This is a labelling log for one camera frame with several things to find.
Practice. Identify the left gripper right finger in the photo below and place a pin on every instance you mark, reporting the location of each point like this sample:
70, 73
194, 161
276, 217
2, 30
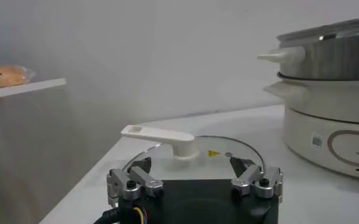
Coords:
249, 179

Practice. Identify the bagged orange bread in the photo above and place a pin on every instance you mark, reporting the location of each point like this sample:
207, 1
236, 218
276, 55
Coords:
2, 76

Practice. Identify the stainless steel steamer basket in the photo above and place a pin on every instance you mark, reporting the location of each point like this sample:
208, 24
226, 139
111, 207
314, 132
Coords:
334, 58

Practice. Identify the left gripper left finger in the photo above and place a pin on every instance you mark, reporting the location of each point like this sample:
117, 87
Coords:
145, 181

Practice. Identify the cream electric steamer pot base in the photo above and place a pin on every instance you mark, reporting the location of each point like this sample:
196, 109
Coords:
325, 137

